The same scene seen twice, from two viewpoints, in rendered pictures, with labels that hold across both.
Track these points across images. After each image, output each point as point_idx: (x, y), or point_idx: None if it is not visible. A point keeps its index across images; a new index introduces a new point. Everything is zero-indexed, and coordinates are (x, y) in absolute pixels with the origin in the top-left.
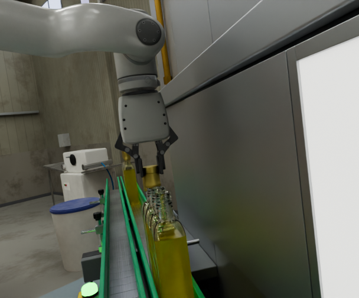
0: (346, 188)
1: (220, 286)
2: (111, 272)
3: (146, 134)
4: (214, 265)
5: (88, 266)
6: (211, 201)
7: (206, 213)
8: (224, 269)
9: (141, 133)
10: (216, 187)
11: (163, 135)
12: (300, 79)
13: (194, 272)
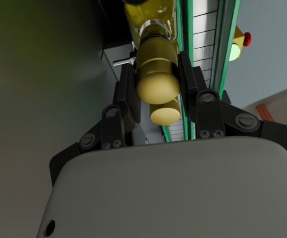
0: None
1: (104, 37)
2: (210, 60)
3: (160, 172)
4: (105, 50)
5: (223, 99)
6: (51, 41)
7: (81, 59)
8: (89, 29)
9: (187, 177)
10: None
11: (82, 165)
12: None
13: (125, 43)
